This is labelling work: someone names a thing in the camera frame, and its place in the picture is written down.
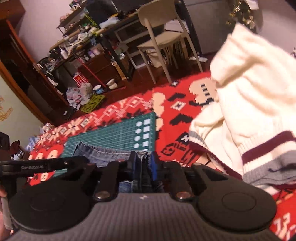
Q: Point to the white plastic bag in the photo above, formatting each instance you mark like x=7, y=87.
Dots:
x=79, y=96

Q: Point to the green perforated floor tray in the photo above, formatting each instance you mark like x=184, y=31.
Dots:
x=92, y=104

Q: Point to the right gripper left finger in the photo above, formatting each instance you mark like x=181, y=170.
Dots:
x=103, y=183

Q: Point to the red patterned blanket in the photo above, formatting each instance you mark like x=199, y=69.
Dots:
x=175, y=106

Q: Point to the dark wooden drawer cabinet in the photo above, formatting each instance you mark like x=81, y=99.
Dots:
x=100, y=69

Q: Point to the grey refrigerator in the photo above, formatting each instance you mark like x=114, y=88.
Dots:
x=209, y=21

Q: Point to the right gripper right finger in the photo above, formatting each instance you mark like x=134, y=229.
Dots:
x=182, y=183

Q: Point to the beige plastic chair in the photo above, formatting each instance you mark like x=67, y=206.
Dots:
x=155, y=14

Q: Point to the blue denim jeans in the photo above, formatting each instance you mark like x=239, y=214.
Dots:
x=143, y=167

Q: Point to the green cutting mat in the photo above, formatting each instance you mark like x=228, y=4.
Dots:
x=135, y=134

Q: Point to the small christmas tree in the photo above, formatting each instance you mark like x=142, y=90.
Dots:
x=241, y=13

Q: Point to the cream striped knit sweater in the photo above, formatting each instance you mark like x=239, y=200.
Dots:
x=249, y=129

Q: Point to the white drawer unit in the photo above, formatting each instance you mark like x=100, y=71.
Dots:
x=132, y=35

